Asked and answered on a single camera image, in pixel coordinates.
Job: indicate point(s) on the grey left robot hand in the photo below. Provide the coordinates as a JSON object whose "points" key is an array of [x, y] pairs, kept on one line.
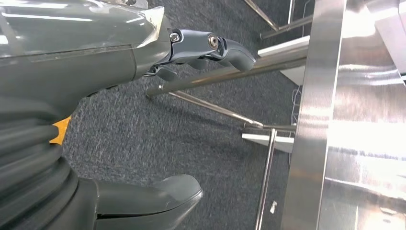
{"points": [[79, 47]]}

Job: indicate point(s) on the stainless steel table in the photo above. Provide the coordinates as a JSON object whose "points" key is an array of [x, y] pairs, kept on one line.
{"points": [[317, 95], [285, 27]]}

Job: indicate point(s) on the white cabinet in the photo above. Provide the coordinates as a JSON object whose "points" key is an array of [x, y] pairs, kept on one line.
{"points": [[295, 46]]}

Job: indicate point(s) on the white desk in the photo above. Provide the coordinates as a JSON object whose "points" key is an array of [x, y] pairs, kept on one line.
{"points": [[279, 144]]}

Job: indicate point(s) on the white paper scrap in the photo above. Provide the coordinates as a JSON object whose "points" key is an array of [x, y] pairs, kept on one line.
{"points": [[273, 207]]}

